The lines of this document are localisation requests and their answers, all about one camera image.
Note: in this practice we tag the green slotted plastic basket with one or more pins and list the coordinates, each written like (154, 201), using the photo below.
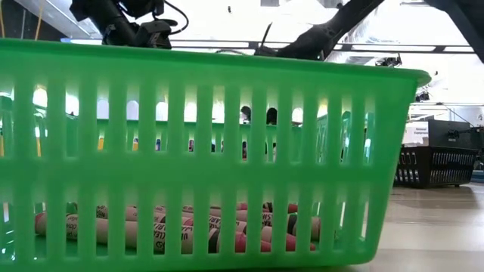
(189, 68)

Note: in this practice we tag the red and white markers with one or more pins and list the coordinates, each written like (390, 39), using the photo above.
(102, 230)

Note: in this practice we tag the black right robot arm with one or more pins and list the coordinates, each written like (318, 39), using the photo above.
(332, 30)

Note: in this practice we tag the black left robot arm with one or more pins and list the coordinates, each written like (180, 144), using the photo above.
(113, 22)

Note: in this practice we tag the white sign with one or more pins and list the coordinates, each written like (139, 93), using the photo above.
(416, 134)

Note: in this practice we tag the black slotted plastic basket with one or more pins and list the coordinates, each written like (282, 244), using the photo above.
(435, 166)

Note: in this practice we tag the black cabinet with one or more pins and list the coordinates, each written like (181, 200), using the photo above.
(453, 134)

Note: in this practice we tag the black ceiling camera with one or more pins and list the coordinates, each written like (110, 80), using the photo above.
(389, 61)

